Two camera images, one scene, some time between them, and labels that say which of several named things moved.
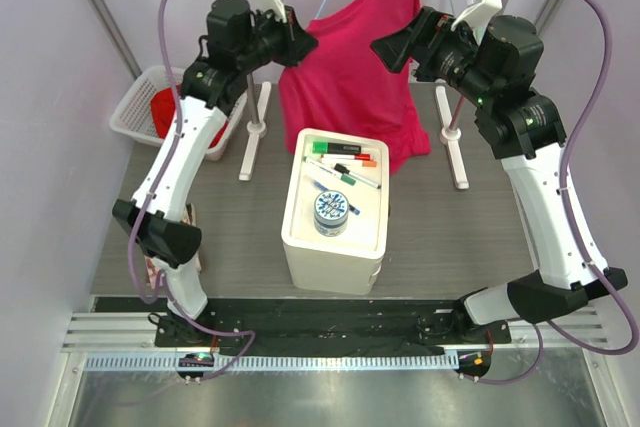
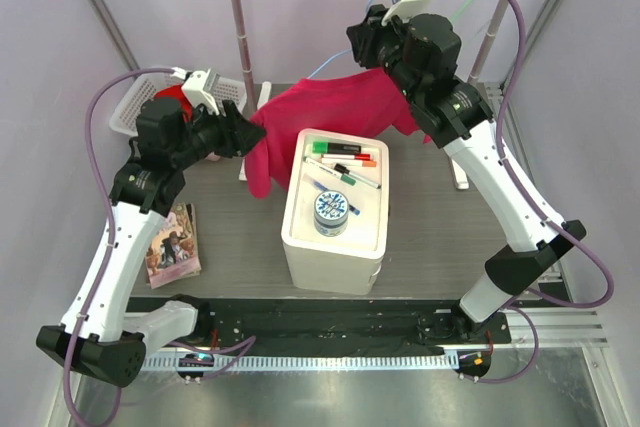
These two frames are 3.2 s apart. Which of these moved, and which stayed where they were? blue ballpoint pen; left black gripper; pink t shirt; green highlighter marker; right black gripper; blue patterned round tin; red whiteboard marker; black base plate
Moved: pink t shirt; left black gripper; right black gripper
Stayed: red whiteboard marker; blue ballpoint pen; black base plate; blue patterned round tin; green highlighter marker
